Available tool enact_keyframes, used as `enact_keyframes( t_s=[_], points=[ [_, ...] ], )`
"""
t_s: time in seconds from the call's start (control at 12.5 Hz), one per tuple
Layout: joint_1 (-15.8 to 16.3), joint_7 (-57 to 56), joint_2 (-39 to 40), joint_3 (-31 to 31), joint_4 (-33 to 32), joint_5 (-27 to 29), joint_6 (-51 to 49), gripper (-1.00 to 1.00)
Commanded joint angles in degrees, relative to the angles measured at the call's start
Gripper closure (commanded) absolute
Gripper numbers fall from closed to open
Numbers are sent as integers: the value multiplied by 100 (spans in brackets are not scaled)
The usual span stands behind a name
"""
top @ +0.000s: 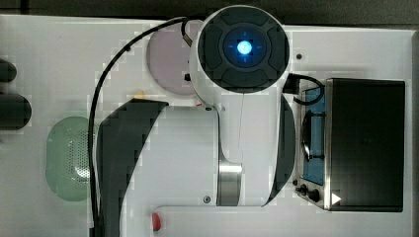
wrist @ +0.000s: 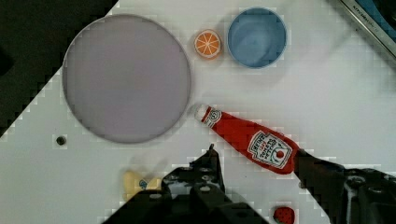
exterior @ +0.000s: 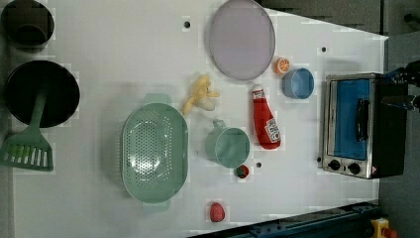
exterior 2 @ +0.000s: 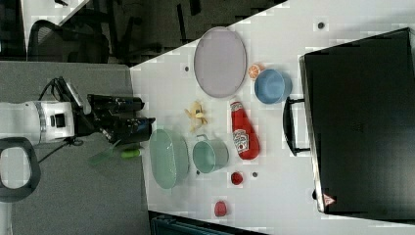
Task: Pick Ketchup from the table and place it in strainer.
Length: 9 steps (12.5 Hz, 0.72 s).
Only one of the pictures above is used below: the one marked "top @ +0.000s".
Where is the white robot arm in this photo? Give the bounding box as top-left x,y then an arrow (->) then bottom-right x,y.
96,6 -> 295,237

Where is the green perforated strainer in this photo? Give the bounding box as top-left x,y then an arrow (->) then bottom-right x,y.
45,117 -> 90,201

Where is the peeled toy banana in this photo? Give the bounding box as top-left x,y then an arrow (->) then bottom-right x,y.
134,91 -> 145,99

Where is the lilac round plate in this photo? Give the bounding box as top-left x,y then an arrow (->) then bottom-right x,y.
146,23 -> 195,96

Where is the red toy fruit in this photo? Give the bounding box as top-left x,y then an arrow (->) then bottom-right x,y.
152,213 -> 161,232

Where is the black toaster oven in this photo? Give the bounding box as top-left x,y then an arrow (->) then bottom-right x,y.
293,78 -> 405,212

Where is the small black cup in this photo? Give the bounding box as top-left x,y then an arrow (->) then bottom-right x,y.
0,59 -> 17,83

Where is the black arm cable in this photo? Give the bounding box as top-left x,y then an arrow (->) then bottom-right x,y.
88,16 -> 199,237

